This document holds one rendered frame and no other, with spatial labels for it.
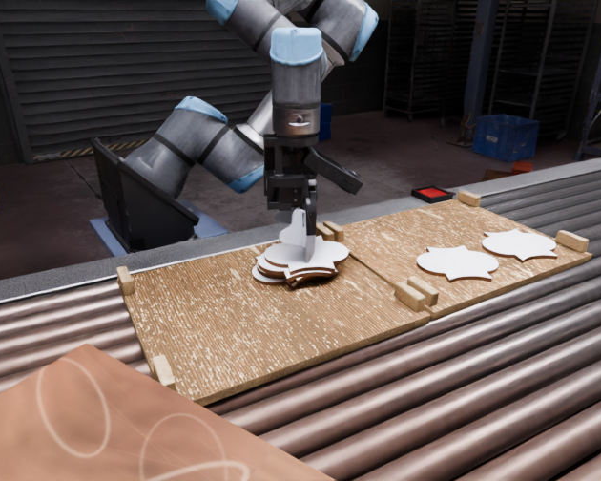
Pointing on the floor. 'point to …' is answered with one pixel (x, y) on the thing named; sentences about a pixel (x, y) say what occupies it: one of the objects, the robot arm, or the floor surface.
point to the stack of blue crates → (324, 121)
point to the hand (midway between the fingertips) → (307, 246)
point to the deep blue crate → (506, 136)
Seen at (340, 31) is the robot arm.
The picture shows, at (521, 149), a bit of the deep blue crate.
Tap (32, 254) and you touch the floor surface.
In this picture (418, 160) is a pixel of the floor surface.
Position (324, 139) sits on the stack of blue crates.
